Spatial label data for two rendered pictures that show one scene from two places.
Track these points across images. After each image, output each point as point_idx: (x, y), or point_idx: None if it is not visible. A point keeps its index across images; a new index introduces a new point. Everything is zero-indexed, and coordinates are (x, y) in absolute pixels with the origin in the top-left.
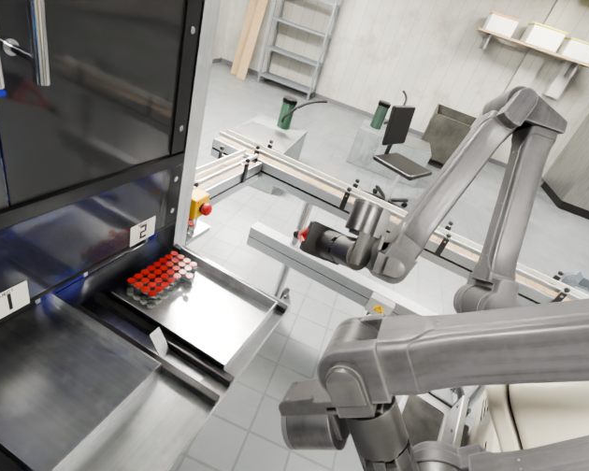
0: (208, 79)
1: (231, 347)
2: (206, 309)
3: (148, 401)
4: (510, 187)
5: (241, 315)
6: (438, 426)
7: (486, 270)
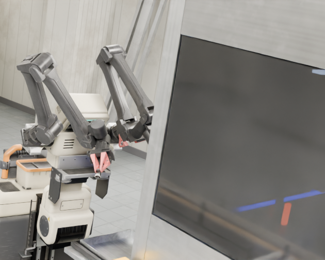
0: (147, 155)
1: (119, 241)
2: (127, 256)
3: None
4: (43, 88)
5: (104, 249)
6: (68, 169)
7: (53, 118)
